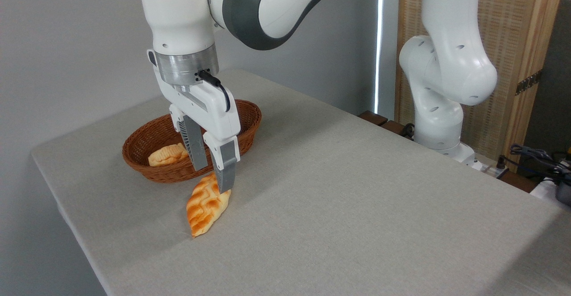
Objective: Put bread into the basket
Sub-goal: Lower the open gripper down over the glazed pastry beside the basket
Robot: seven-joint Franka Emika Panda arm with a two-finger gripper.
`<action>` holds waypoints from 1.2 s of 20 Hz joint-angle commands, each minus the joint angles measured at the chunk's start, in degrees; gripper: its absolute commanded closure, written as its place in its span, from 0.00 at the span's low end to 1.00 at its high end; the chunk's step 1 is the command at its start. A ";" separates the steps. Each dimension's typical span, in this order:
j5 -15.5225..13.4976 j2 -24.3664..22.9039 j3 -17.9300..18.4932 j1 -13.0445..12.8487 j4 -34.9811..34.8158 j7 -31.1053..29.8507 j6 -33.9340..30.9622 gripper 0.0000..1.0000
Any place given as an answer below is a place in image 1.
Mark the brass screen hinge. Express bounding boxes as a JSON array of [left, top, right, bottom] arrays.
[[515, 69, 543, 96]]

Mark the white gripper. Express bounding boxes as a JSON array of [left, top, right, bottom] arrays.
[[147, 50, 242, 194]]

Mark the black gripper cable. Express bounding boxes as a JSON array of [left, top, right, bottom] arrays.
[[198, 70, 232, 113]]

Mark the white power strip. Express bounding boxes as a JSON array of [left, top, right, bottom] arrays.
[[473, 155, 509, 178]]

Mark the pale bread roll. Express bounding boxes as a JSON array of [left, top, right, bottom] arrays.
[[148, 143, 189, 167]]

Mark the dark grey partition panel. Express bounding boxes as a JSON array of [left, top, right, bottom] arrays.
[[523, 0, 571, 163]]

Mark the dark grey round device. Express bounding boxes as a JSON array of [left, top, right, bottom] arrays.
[[555, 180, 571, 206]]

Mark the wooden rattan folding screen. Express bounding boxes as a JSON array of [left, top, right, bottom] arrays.
[[395, 0, 566, 171]]

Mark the grey fabric tablecloth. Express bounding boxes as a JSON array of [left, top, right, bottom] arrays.
[[30, 68, 571, 296]]

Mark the black cable bundle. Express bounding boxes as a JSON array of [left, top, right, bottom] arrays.
[[510, 144, 571, 185]]

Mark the golden scored bread loaf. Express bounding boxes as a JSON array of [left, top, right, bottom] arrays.
[[186, 173, 232, 238]]

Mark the brown wicker basket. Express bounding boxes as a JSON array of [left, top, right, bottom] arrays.
[[122, 99, 262, 184]]

